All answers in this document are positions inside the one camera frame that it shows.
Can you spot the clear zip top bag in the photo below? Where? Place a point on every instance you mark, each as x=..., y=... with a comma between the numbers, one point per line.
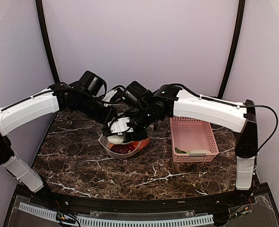
x=107, y=146

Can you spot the black front mounting rail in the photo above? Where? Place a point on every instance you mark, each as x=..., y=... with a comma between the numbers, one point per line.
x=212, y=204

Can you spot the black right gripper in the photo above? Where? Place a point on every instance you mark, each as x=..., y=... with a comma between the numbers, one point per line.
x=143, y=135

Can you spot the pink perforated plastic basket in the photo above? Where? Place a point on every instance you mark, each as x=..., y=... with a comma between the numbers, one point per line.
x=189, y=134

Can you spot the pale green toy cabbage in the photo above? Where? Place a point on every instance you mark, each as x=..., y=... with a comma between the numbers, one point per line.
x=198, y=151

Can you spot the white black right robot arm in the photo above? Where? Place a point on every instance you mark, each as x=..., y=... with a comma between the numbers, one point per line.
x=176, y=100

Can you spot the black left frame post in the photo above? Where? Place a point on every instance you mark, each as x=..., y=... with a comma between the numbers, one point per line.
x=46, y=40

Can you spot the white toy radish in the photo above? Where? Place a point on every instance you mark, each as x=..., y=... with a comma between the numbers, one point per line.
x=116, y=139

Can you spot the black frame post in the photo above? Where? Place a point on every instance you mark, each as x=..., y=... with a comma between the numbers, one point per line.
x=233, y=48
x=46, y=40

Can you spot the black right frame post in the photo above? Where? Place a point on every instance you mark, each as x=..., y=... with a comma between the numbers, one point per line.
x=233, y=48

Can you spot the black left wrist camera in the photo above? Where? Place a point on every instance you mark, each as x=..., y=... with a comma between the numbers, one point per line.
x=92, y=83

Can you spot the green toy leaf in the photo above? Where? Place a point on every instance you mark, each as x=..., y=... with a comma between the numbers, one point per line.
x=180, y=151

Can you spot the orange toy fruit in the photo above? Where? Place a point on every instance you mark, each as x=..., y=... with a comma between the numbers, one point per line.
x=139, y=145

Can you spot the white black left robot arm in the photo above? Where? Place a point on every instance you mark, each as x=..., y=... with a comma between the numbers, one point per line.
x=57, y=97

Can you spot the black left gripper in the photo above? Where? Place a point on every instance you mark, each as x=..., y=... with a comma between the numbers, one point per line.
x=104, y=119

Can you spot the grey slotted cable duct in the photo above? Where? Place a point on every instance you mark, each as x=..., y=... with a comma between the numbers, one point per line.
x=102, y=219

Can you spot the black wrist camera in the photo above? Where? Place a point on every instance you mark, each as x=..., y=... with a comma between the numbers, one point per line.
x=137, y=96
x=92, y=83

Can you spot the dark purple toy onion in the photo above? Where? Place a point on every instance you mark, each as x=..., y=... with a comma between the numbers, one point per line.
x=122, y=149

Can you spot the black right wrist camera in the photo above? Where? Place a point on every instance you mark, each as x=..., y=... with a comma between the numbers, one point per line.
x=137, y=96

